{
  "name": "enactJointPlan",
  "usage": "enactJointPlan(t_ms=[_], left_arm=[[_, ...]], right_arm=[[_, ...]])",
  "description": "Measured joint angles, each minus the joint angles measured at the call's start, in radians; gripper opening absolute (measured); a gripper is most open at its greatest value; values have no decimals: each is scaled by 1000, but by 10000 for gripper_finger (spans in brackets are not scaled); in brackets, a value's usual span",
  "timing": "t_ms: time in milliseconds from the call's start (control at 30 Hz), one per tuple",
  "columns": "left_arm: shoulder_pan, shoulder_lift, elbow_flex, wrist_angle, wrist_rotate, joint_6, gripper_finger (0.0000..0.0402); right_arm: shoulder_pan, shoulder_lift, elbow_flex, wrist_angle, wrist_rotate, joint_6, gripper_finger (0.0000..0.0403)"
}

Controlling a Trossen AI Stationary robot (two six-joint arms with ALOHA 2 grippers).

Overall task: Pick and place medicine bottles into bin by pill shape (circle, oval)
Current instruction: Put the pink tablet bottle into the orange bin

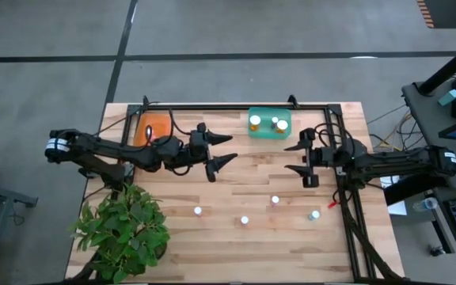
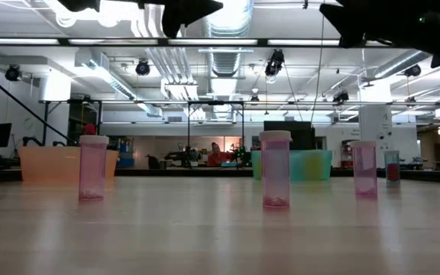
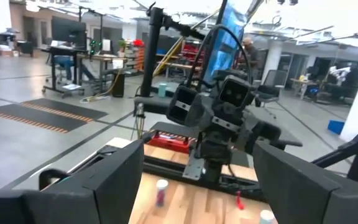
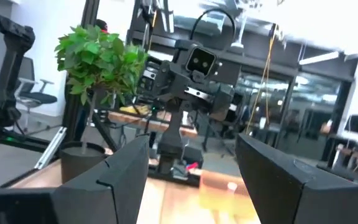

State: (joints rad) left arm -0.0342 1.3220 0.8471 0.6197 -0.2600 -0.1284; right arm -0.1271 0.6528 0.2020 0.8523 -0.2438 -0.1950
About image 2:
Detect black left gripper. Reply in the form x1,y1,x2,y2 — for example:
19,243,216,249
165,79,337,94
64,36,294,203
57,0,225,39

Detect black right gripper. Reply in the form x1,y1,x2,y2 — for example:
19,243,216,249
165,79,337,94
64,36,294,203
318,0,435,55

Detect pink pill bottle white cap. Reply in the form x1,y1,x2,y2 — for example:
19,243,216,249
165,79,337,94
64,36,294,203
258,130,293,209
78,134,110,202
349,140,379,198

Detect clear bottle with red pills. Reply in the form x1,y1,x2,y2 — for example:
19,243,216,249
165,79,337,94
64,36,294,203
383,149,401,185

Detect translucent teal plastic bin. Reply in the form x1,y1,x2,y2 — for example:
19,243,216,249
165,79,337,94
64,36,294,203
250,149,333,182

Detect translucent orange plastic bin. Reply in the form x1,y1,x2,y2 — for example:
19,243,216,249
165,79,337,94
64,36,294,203
18,146,120,183

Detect black ceiling spotlight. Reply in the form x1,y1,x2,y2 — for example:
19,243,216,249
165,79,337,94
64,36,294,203
264,48,285,77
332,90,350,104
5,65,21,83
134,60,151,76
403,63,422,78

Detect white square pillar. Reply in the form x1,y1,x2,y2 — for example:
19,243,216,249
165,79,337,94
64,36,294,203
358,82,393,169
38,72,72,147

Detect large black monitor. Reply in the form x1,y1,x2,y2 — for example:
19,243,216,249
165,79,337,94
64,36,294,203
263,120,316,150

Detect red storage shelf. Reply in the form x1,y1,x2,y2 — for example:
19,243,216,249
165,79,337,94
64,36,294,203
341,139,353,169

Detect stacked blue boxes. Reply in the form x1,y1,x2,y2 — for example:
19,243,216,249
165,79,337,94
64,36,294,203
117,137,135,169

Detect thin black diagonal strut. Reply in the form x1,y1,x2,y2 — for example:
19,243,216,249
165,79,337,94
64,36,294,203
0,63,79,146

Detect silver ventilation duct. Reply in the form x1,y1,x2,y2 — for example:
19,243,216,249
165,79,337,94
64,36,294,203
203,0,255,77

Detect black portal frame with cabinet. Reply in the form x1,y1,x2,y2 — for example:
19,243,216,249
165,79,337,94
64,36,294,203
40,98,103,147

